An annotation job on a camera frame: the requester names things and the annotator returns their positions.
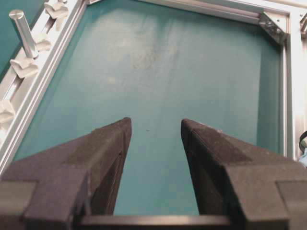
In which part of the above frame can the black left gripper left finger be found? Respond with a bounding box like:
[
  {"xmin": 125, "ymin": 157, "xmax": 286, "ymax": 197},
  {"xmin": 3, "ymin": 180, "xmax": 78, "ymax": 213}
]
[{"xmin": 0, "ymin": 117, "xmax": 132, "ymax": 230}]

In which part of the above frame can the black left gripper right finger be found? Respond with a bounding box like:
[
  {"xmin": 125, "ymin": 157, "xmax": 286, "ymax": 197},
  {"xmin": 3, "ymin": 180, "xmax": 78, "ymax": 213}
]
[{"xmin": 181, "ymin": 119, "xmax": 307, "ymax": 230}]

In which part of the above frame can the black USB cable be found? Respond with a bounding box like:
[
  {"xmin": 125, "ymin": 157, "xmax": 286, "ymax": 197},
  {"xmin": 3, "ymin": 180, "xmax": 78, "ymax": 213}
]
[{"xmin": 298, "ymin": 130, "xmax": 307, "ymax": 150}]

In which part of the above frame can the right corner bracket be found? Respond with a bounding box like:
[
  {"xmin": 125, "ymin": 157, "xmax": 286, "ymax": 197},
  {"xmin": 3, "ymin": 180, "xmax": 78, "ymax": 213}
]
[{"xmin": 259, "ymin": 11, "xmax": 289, "ymax": 46}]

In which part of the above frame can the aluminium extrusion frame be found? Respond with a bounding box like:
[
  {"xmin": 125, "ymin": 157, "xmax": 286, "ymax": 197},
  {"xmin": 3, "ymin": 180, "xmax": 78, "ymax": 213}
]
[{"xmin": 0, "ymin": 0, "xmax": 307, "ymax": 171}]

